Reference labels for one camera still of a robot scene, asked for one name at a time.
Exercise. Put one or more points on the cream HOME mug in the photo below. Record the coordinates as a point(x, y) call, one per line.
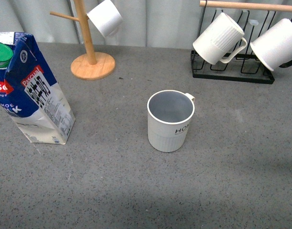
point(169, 116)

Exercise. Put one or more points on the blue white milk carton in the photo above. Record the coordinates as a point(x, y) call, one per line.
point(30, 93)

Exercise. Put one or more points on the wooden mug tree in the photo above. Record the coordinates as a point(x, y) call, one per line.
point(91, 65)

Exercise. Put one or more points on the white mug on tree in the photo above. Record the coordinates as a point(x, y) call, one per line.
point(105, 17)

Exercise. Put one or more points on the cream ribbed hanging mug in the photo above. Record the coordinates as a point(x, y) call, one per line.
point(221, 41)

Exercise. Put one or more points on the black wire mug rack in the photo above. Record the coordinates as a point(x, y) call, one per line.
point(254, 19)

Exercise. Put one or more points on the white mug black handle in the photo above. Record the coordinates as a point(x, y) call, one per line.
point(274, 47)

